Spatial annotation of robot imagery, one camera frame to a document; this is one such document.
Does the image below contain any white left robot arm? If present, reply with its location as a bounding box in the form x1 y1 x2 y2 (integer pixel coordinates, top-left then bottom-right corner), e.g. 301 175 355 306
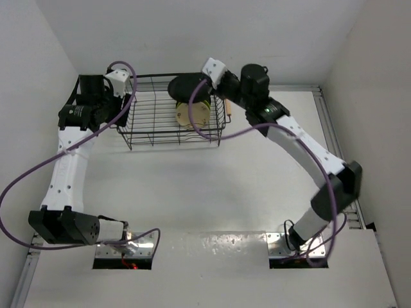
28 70 130 245

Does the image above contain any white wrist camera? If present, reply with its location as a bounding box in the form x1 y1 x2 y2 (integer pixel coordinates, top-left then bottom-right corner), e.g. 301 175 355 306
201 57 228 89
105 69 130 98

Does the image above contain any black glossy plate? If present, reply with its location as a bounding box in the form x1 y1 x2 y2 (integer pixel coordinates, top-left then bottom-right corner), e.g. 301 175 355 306
168 73 211 103

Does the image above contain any beige plate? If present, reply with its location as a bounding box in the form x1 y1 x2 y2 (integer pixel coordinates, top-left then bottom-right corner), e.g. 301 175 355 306
175 106 211 128

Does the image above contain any right wooden rack handle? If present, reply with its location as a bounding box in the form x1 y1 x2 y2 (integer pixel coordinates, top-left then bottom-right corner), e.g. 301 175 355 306
224 99 232 117

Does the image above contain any metal base plate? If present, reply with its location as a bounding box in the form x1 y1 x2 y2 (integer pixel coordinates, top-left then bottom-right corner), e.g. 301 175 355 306
265 232 326 259
94 231 157 259

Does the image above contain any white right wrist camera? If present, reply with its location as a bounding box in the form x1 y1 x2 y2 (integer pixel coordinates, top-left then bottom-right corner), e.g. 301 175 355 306
201 57 228 89

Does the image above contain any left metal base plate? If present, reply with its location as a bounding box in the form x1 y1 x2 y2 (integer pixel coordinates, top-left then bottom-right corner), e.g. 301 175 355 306
94 231 157 259

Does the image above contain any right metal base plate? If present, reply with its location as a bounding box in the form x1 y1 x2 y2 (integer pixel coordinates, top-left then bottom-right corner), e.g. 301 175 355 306
265 232 326 259

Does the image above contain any black wire dish rack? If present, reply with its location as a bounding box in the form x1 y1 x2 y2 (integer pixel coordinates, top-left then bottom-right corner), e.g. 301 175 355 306
111 73 231 151

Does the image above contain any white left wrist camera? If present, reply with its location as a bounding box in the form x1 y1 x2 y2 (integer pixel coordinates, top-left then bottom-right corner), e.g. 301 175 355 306
105 69 130 98

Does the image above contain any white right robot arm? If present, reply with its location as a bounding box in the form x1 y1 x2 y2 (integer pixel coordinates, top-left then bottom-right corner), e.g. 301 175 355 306
203 64 362 251

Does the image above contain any lime green plate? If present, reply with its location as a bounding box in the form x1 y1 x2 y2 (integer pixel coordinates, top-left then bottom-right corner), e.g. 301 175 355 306
175 100 211 110

